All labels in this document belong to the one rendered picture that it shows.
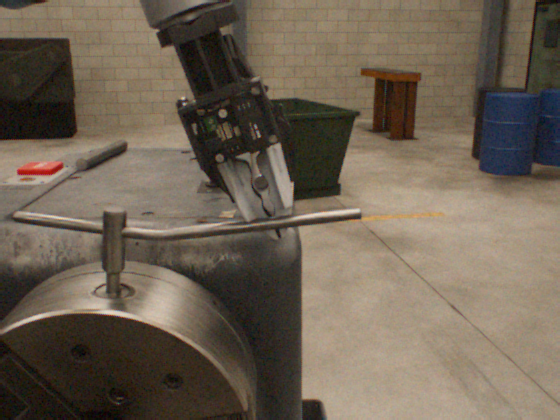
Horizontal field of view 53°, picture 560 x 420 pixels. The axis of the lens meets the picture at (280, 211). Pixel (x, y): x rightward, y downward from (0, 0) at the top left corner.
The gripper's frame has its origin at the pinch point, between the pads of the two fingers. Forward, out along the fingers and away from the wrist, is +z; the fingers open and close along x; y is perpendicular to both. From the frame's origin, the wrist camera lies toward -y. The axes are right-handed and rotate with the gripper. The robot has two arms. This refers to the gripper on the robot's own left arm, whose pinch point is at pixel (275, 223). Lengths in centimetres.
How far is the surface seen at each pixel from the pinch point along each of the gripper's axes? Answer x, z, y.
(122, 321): -16.3, 2.8, 4.5
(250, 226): -2.1, -1.2, 2.2
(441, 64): 312, 144, -1065
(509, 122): 229, 157, -561
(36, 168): -39, -10, -43
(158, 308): -13.7, 3.8, 1.7
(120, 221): -13.7, -5.5, 0.8
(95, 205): -25.1, -3.5, -24.2
